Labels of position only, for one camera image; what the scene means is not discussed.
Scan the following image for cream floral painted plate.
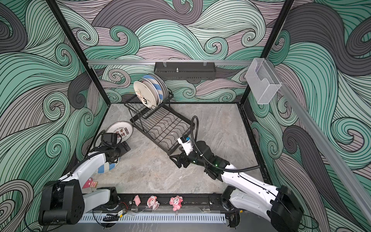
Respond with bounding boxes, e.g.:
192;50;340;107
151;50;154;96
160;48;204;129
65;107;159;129
133;81;157;109

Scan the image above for pink plush figurine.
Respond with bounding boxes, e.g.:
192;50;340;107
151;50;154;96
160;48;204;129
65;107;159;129
169;195;183;212

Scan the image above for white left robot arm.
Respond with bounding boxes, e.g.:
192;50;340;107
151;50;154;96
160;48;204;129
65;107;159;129
38;142;130;226

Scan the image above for clear acrylic wall box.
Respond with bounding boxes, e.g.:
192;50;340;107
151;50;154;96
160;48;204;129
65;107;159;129
245;58;282;105

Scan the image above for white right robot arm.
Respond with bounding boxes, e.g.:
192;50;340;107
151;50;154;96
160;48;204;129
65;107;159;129
170;152;304;232

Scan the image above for blue striped plate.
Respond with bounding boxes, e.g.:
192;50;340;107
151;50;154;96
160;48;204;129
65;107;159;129
144;75;164;104
96;162;118;174

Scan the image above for aluminium wall rail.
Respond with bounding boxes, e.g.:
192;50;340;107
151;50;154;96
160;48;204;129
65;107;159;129
87;59;252;66

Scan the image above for black wall mounted tray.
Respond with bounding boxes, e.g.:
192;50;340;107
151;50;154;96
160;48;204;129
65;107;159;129
154;62;216;80

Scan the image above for black wire dish rack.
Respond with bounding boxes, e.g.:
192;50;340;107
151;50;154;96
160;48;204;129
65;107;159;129
124;90;191;155

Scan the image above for white slotted cable duct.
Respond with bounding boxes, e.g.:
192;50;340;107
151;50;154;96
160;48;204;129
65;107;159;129
79;213;227;224

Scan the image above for small pink figurine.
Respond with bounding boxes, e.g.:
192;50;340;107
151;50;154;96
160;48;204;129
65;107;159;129
133;195;141;206

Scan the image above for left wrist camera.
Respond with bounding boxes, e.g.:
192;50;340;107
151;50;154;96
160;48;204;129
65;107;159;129
101;133;118;147

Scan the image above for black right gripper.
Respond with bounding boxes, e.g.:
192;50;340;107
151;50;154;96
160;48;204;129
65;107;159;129
169;145;209;169

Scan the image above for pink white round figurine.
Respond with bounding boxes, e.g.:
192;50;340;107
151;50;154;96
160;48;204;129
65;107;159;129
147;195;160;210

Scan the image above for white plate green red rim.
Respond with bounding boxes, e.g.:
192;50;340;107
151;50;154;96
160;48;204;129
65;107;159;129
142;80;159;106

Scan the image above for black corner frame post left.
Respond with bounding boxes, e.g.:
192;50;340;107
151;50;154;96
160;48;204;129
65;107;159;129
46;0;111;107

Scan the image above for white plate red Chinese characters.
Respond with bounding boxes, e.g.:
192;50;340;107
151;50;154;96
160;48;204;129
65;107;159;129
106;121;133;142

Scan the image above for black corner frame post right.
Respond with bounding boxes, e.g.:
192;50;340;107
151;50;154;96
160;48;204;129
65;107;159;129
240;1;294;105

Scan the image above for black corner frame post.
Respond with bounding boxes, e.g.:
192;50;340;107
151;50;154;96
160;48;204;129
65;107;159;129
46;0;111;107
240;1;294;105

